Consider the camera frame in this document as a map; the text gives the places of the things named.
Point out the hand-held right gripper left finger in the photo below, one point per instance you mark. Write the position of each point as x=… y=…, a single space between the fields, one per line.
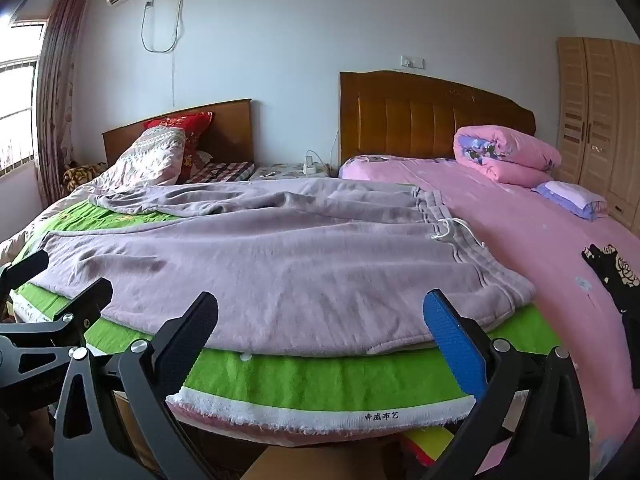
x=186 y=340

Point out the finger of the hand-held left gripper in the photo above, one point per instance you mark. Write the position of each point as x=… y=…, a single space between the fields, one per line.
x=30 y=262
x=92 y=297

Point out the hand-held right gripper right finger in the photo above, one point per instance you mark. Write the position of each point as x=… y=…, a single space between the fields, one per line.
x=452 y=345

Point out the purple pants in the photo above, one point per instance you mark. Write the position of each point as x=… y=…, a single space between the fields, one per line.
x=300 y=260

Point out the brown patterned plush blanket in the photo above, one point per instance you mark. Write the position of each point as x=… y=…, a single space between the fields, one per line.
x=80 y=175

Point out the green printed cloth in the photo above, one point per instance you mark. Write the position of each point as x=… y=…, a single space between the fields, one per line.
x=300 y=380

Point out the pink bedsheet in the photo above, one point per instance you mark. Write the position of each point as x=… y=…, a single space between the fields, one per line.
x=525 y=240

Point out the pale pink patterned quilt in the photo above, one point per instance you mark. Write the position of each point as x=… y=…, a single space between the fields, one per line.
x=150 y=160

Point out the barred window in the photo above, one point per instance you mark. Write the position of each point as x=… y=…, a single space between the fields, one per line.
x=17 y=110

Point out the maroon curtain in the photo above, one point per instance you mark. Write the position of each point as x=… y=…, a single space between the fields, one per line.
x=55 y=110

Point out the black floral cloth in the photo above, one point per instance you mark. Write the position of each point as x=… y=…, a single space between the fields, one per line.
x=607 y=270

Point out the red plaid bedsheet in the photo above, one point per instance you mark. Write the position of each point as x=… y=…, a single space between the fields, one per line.
x=225 y=171

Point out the purple and white pillow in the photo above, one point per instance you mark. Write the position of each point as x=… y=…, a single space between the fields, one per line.
x=570 y=197

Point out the nightstand with patterned cover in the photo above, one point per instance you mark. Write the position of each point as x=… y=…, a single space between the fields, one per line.
x=285 y=171

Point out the red embroidered pillow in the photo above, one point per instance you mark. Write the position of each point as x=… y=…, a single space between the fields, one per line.
x=192 y=127

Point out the folded pink floral quilt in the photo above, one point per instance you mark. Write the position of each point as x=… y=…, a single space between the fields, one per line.
x=520 y=155

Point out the white charger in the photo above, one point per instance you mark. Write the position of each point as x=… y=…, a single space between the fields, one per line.
x=308 y=165

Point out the small wooden headboard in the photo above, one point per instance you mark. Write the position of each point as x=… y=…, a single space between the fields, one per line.
x=230 y=130

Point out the large wooden headboard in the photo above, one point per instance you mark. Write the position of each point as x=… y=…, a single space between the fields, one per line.
x=400 y=120

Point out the light wooden wardrobe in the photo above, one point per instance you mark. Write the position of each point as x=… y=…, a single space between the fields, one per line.
x=600 y=110

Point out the white wall socket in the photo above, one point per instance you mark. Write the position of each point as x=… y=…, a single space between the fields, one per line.
x=412 y=62

